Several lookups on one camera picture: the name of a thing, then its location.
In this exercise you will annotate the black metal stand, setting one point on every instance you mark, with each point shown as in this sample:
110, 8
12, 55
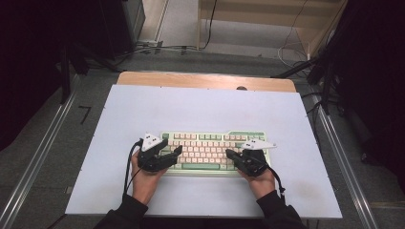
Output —
65, 76
324, 76

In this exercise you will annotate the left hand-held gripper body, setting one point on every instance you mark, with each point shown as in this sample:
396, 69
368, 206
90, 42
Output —
152, 162

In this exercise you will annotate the white table board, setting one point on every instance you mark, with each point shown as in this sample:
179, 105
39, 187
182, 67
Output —
203, 108

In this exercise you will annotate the light wooden shelf unit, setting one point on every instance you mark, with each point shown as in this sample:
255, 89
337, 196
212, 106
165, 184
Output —
254, 16

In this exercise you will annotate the person's right hand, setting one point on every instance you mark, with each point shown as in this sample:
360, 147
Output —
261, 186

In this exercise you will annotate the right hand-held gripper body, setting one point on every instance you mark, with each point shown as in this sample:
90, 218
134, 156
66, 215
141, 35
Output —
253, 162

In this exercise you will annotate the dark round table grommet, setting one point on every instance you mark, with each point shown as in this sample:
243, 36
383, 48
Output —
241, 88

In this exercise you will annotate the person's left hand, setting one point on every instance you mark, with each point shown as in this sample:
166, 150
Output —
144, 184

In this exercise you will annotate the black cabinet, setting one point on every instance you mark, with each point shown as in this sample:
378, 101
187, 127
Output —
121, 25

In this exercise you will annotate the grey power strip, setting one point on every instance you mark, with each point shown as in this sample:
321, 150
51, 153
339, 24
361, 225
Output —
149, 43

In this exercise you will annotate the wooden table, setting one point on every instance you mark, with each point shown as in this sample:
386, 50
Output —
191, 79

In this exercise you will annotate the green and pink keyboard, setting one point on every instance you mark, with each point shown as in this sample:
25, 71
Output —
207, 149

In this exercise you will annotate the dark curtain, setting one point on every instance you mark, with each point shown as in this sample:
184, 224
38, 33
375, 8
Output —
375, 79
28, 63

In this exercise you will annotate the aluminium floor rail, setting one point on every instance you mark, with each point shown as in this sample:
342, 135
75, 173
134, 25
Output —
35, 159
350, 178

